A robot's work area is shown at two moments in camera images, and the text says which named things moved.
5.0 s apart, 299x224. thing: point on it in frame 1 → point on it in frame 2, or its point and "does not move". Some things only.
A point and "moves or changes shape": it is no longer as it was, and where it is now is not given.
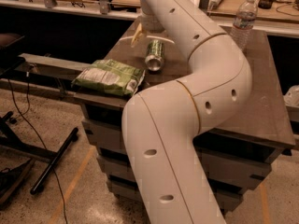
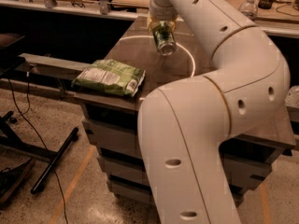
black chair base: [9, 140] does not move
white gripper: [151, 26] → [162, 13]
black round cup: [265, 2] does not move
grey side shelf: [49, 66] does not move
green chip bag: [110, 77] does not move
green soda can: [155, 55] moves or changes shape
